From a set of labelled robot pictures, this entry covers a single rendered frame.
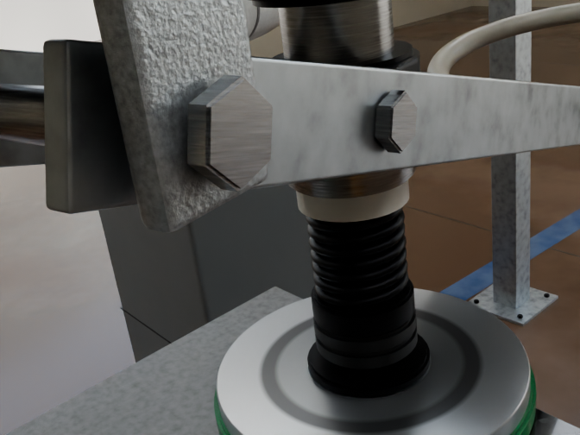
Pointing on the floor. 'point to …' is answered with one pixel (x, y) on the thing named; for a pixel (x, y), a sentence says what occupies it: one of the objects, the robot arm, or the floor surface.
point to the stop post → (511, 192)
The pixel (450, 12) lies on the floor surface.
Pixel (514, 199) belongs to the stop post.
